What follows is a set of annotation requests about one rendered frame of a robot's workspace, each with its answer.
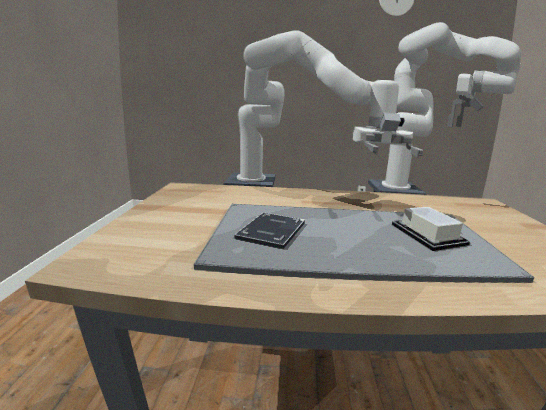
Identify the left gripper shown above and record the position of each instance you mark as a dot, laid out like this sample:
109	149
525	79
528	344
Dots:
464	90

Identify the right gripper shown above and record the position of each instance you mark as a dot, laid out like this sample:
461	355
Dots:
385	137

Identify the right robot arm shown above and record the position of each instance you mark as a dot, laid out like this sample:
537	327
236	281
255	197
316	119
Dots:
267	101

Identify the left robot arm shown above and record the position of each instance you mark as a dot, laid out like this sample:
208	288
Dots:
443	40

